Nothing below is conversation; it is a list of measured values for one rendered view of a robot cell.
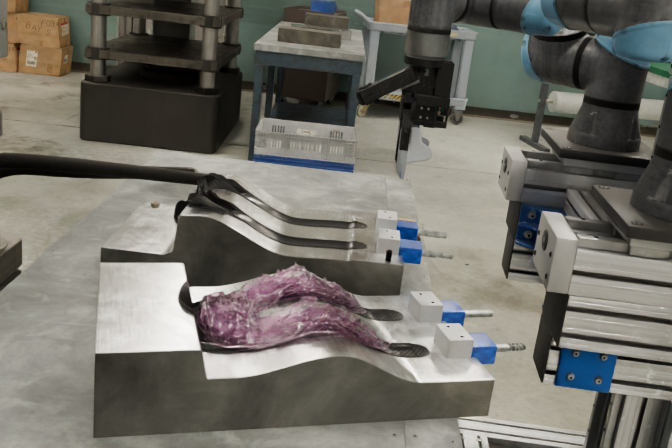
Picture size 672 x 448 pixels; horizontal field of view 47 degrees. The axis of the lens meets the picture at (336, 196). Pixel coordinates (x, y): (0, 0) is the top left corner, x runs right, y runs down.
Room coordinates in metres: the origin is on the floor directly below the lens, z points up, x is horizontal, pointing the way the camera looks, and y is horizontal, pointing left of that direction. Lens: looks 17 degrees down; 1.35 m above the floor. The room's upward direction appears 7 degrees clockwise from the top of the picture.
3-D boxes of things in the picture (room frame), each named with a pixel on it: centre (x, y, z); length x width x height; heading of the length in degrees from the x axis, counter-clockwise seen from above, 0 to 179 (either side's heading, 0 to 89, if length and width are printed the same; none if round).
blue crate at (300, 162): (4.65, 0.22, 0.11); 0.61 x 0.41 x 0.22; 91
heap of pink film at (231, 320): (0.97, 0.04, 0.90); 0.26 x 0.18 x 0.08; 107
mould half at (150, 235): (1.32, 0.13, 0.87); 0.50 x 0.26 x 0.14; 90
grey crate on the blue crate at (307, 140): (4.64, 0.22, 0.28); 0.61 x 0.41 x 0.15; 91
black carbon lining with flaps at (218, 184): (1.31, 0.11, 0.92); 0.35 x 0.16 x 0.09; 90
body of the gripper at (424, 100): (1.37, -0.13, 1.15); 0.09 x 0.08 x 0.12; 90
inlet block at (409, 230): (1.37, -0.15, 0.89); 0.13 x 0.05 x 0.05; 89
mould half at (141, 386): (0.96, 0.04, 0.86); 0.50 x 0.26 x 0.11; 107
